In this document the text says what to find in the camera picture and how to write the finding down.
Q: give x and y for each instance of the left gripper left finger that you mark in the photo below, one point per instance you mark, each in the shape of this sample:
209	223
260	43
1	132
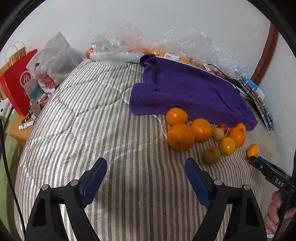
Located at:
90	181

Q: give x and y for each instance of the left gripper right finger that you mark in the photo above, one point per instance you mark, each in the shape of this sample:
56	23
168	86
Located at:
200	181

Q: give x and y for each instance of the large orange front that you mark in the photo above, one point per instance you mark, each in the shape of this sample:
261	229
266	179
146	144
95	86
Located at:
180	137

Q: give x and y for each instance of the person's right hand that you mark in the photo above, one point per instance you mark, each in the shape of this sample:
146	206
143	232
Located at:
271	219

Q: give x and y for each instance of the green-brown fruit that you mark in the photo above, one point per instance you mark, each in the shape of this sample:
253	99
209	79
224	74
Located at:
212	155

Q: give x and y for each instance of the small orange far right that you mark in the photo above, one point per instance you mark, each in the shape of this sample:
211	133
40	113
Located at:
253	150

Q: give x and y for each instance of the yellow-orange citrus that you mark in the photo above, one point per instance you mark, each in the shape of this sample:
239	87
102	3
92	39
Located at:
227	146

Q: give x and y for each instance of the yellow-green small fruit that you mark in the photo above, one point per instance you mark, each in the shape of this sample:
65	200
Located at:
218	134

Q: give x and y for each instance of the orange beside large orange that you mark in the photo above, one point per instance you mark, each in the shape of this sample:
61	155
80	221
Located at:
202	130

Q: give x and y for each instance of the red small fruit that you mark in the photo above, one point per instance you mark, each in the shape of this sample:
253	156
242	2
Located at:
223	127

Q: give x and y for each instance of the orange with stem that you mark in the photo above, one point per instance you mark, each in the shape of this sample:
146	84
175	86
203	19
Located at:
237	135

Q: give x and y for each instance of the striped quilt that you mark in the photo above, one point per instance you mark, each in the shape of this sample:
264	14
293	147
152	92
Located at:
145	194

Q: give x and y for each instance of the small orange at towel edge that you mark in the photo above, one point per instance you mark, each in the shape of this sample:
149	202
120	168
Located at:
241	126

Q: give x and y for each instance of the orange behind large orange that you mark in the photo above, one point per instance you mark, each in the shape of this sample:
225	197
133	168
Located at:
176	115

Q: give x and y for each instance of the striped folded cloth stack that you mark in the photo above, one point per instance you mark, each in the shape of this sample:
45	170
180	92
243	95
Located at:
259	103

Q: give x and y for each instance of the orange side table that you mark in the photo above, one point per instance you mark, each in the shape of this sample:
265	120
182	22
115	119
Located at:
20	136

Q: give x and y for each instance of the purple towel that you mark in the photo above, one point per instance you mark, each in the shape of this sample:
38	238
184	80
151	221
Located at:
170	84

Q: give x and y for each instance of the blue white box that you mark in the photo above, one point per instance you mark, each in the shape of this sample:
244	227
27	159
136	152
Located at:
257	89

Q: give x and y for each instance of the white tray edge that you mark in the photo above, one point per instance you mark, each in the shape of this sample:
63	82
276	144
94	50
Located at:
116	57

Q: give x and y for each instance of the red paper shopping bag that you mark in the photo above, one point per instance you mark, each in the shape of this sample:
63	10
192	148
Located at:
15	77

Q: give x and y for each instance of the translucent white plastic bag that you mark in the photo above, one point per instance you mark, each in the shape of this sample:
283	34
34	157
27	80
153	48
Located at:
53	64

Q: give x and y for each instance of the clear plastic bag of oranges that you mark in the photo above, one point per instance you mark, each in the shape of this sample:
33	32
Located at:
196	49

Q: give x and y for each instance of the clear plastic bag left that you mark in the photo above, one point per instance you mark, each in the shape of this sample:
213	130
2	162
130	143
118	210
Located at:
118	37

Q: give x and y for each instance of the wooden door frame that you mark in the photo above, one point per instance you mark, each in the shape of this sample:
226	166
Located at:
267	55

